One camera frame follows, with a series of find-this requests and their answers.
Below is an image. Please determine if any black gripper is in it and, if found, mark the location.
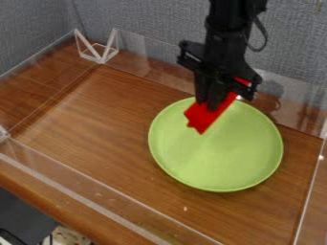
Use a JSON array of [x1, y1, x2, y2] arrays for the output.
[[177, 30, 263, 113]]

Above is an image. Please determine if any red cross-shaped block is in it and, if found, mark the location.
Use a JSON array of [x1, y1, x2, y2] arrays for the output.
[[185, 92, 241, 134]]

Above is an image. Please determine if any green round plate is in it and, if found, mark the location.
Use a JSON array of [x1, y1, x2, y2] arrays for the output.
[[149, 99, 285, 192]]

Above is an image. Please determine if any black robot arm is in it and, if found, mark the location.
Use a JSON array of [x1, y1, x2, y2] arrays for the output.
[[178, 0, 269, 111]]

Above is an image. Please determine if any black cable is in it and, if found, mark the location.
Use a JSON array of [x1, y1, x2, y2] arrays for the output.
[[246, 15, 270, 54]]

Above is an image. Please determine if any clear acrylic corner bracket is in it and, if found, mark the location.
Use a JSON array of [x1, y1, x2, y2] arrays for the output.
[[75, 29, 119, 64]]

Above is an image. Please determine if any clear acrylic enclosure wall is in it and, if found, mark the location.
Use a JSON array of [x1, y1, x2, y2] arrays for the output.
[[0, 30, 327, 245]]

